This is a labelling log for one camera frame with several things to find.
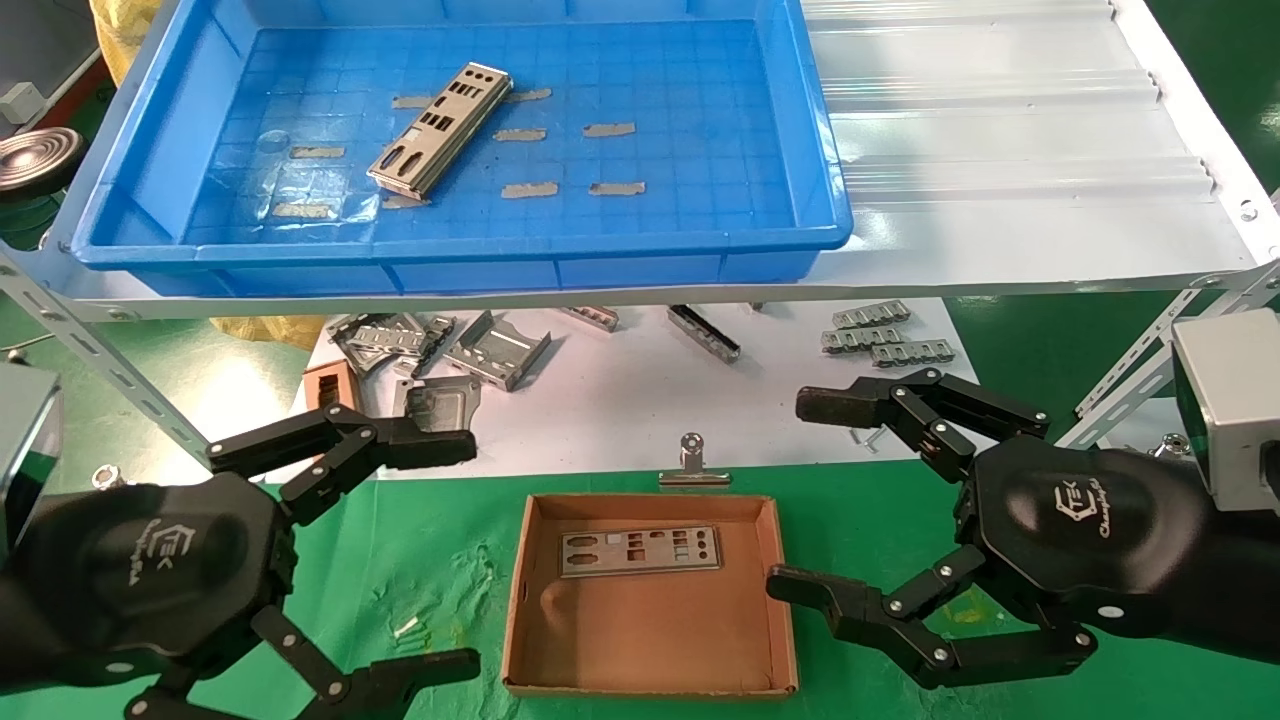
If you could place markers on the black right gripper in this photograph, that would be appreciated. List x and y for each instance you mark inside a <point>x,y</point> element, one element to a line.
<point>1100,540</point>

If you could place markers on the brown cardboard box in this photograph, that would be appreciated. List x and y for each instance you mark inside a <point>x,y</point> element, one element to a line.
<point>650,640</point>

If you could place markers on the yellow plastic bag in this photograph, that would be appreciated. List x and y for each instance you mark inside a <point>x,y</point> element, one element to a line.
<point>270,330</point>
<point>110,40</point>

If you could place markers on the silver toothed metal strip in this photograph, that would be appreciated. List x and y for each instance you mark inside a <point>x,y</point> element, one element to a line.
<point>872,316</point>
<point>860,338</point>
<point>912,353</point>

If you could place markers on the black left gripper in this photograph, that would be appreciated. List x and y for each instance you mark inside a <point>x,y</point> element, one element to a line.
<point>150,570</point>

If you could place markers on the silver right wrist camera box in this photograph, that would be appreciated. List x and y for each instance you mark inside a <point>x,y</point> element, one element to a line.
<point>1235,400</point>

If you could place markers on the blue plastic tray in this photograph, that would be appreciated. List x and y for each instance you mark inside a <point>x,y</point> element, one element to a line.
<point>700,150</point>

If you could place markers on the small white box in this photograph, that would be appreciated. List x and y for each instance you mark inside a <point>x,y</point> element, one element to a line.
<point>18,102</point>

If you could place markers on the white paper sheet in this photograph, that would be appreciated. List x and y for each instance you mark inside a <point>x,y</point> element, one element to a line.
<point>620,400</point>

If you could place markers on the folded silver metal bracket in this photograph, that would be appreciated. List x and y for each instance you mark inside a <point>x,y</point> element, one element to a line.
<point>500,352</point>

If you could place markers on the white paper scrap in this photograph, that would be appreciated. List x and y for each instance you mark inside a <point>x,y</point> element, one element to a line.
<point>408,628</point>

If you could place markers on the short silver metal clip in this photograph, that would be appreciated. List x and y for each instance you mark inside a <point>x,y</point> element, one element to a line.
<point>592,318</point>

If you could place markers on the grey tape strip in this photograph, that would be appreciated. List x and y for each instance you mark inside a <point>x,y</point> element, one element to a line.
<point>609,129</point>
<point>529,189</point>
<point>530,95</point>
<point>317,152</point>
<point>520,134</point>
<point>303,210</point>
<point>617,188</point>
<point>410,101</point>

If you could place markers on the slotted steel angle rail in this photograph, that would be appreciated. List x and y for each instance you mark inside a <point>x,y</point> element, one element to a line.
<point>90,345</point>

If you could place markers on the black round metal disc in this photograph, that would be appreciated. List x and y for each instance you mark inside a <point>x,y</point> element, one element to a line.
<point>35,160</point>

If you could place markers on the dark metal bar part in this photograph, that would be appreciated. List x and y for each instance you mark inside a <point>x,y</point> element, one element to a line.
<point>705,333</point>

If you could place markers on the green table cloth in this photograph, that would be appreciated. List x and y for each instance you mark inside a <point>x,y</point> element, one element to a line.
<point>420,560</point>

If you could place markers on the flat slotted metal plate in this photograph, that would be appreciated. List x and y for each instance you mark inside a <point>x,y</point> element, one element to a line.
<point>375,338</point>

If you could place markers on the small bent metal part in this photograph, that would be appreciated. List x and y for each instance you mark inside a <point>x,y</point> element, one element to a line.
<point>440,328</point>

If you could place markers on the brown rectangular frame part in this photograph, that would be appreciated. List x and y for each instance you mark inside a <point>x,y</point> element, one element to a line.
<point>330,368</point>

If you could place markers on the white metal frame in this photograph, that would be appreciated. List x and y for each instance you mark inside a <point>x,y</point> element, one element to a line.
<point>1130,385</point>

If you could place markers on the white metal shelf board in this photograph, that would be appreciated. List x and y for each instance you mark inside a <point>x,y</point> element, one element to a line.
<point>1000,130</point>

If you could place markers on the square silver metal bracket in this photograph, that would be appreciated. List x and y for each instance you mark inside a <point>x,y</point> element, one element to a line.
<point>445,400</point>

